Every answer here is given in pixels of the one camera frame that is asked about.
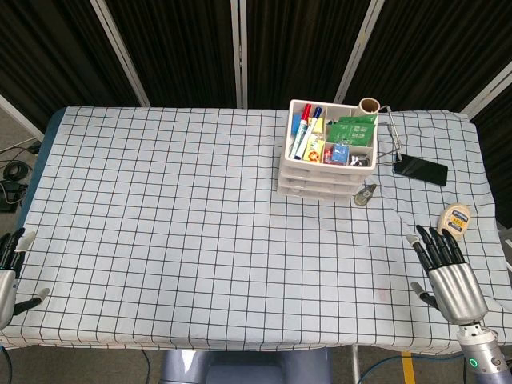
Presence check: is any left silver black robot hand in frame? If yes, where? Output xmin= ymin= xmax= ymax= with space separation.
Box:
xmin=0 ymin=227 xmax=51 ymax=329

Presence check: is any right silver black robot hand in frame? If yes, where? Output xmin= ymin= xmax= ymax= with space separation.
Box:
xmin=406 ymin=224 xmax=490 ymax=324

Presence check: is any clear plastic container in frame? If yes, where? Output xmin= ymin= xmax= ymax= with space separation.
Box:
xmin=278 ymin=174 xmax=362 ymax=187

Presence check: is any white drawer organizer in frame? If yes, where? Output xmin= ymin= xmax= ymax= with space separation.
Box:
xmin=276 ymin=98 xmax=380 ymax=199

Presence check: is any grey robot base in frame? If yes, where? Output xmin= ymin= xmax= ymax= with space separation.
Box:
xmin=159 ymin=347 xmax=333 ymax=384

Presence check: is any beige mayonnaise squeeze bottle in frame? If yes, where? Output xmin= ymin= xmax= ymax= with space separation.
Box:
xmin=438 ymin=202 xmax=470 ymax=241

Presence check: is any black power adapter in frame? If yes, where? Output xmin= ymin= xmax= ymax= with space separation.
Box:
xmin=0 ymin=179 xmax=27 ymax=213

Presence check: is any black smartphone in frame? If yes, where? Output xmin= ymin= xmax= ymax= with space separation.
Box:
xmin=392 ymin=153 xmax=449 ymax=187

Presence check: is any white metal table leg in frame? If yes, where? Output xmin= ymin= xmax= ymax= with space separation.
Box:
xmin=350 ymin=346 xmax=362 ymax=384

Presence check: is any blue white checked tablecloth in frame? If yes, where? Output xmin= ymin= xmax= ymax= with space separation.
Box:
xmin=0 ymin=104 xmax=512 ymax=355

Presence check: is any blue printed packet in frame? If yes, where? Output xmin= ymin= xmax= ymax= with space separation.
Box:
xmin=331 ymin=142 xmax=351 ymax=165

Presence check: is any yellow printed packet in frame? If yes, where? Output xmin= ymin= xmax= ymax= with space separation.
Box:
xmin=303 ymin=134 xmax=326 ymax=163

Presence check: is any blue cap whiteboard marker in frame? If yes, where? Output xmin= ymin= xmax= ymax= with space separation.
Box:
xmin=294 ymin=106 xmax=324 ymax=161

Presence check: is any red cap whiteboard marker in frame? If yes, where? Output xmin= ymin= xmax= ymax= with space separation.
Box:
xmin=290 ymin=103 xmax=314 ymax=159

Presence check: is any coiled black floor cable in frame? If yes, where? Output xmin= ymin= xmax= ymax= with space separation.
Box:
xmin=2 ymin=159 xmax=32 ymax=182

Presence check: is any light blue cable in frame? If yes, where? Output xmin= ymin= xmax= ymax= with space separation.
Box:
xmin=358 ymin=350 xmax=467 ymax=383

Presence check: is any thin black floor cable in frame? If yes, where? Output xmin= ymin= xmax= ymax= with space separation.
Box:
xmin=139 ymin=349 xmax=152 ymax=384

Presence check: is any black folding screen white frame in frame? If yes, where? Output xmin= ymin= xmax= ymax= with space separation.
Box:
xmin=0 ymin=0 xmax=512 ymax=139

